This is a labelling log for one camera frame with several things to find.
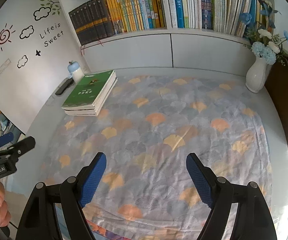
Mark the blue artificial flowers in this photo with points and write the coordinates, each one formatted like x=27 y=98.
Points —
x=259 y=27

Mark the green fables book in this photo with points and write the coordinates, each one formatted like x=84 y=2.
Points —
x=90 y=88

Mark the patterned ginkgo tablecloth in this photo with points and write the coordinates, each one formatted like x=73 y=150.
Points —
x=146 y=128

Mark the shelf book row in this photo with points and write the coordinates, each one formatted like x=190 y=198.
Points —
x=169 y=11

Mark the red puppet adventure book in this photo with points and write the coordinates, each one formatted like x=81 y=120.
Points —
x=89 y=107

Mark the white cup blue lid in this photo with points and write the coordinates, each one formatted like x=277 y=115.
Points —
x=76 y=72

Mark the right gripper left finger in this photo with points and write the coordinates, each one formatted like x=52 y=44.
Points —
x=39 y=219

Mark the white ceramic vase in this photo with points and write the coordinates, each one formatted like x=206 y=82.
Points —
x=256 y=76

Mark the person left hand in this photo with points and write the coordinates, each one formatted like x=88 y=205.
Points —
x=5 y=215

